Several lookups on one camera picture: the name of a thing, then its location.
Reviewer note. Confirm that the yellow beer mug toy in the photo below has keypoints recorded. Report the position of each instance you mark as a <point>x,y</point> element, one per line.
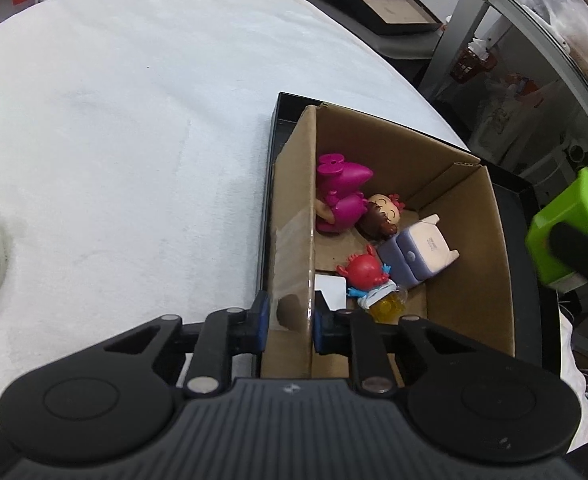
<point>385,303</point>

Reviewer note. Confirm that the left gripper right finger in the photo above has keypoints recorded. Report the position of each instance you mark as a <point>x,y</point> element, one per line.
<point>331,332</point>

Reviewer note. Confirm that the red plastic basket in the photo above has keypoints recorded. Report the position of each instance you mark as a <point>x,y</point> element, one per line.
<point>473,60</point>

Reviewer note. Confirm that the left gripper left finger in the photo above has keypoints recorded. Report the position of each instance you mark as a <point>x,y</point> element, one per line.
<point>248,328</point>

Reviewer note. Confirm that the black tray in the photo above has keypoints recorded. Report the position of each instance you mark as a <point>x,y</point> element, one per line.
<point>524,239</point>

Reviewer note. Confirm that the green hexagonal box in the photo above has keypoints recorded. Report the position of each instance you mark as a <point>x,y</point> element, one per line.
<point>557,238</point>

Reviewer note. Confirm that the white power adapter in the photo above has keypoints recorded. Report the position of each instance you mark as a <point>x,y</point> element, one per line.
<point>333,289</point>

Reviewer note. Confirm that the grey metal shelf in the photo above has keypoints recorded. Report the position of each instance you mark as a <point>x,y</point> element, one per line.
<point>460,30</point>

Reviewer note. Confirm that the red crab toy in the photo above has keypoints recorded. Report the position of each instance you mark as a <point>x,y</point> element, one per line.
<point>363,273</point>

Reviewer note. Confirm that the white table cloth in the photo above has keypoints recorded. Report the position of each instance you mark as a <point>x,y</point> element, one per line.
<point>133,153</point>

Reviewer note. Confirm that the magenta pig toy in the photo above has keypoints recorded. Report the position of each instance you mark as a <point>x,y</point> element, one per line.
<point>339,203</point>

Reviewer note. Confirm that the rabbit cube toy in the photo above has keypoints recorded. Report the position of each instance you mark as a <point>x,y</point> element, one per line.
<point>417,253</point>

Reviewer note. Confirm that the brown cardboard box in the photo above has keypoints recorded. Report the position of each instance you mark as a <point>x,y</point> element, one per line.
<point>408,223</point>

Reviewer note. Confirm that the brown-haired doll figure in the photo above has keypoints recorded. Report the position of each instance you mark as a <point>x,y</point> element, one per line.
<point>382,218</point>

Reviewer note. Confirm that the black framed board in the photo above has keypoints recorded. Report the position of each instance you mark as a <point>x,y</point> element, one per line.
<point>392,17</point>

